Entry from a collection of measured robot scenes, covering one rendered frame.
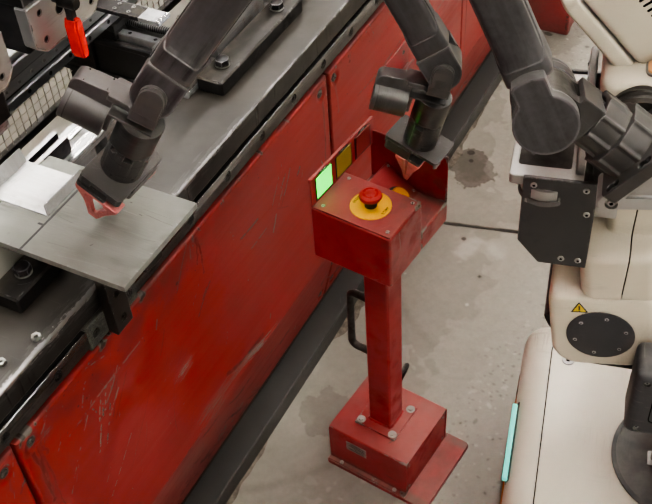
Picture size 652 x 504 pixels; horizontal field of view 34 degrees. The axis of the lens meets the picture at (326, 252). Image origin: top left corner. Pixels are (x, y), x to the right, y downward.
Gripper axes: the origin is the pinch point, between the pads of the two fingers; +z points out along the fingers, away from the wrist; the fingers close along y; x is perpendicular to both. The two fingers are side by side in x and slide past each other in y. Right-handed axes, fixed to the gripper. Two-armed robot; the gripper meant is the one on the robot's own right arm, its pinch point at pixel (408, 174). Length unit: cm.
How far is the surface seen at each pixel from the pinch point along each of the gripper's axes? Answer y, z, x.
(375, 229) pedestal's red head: -2.1, -0.5, 14.6
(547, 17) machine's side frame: 20, 82, -162
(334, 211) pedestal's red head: 6.0, 1.7, 14.3
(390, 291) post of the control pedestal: -6.2, 22.6, 7.1
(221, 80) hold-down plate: 36.0, -3.2, 6.4
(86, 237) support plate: 25, -16, 55
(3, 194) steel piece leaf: 41, -12, 54
